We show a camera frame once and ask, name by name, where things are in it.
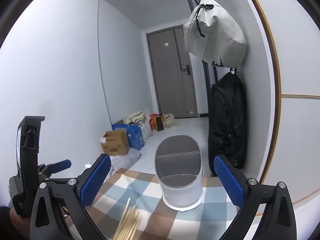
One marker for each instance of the black yellow paper bag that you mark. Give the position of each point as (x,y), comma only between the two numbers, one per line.
(159,123)

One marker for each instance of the bunch of wooden chopsticks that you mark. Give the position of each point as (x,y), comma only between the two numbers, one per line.
(128,223)

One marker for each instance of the person's left hand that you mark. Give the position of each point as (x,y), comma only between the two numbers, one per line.
(20,225)

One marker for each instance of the white plastic sack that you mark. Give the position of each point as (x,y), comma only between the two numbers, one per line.
(147,130)

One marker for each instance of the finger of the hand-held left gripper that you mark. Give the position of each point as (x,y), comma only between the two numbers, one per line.
(61,165)

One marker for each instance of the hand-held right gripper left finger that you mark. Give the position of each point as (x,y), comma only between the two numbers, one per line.
(96,180)

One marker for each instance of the brown cardboard box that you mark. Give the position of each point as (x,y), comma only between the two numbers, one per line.
(116,143)

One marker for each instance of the light grey hanging bag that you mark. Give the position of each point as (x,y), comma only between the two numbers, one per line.
(217,40)

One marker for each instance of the checked tablecloth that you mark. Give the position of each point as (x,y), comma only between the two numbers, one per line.
(155,220)

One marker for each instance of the blue carton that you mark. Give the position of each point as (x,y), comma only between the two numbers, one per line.
(135,136)

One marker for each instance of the beige folded cloth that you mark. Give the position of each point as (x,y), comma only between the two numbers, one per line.
(136,117)

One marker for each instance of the black backpack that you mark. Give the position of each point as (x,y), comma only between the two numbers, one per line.
(225,120)

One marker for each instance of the grey door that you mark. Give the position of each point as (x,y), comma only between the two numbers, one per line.
(167,80)

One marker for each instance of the black door lock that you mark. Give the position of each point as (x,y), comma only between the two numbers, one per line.
(186,70)

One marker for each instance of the white utensil holder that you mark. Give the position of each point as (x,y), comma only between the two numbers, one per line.
(180,192)

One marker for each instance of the red bag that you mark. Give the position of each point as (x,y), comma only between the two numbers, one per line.
(152,121)

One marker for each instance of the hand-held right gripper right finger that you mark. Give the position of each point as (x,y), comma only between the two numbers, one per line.
(228,181)

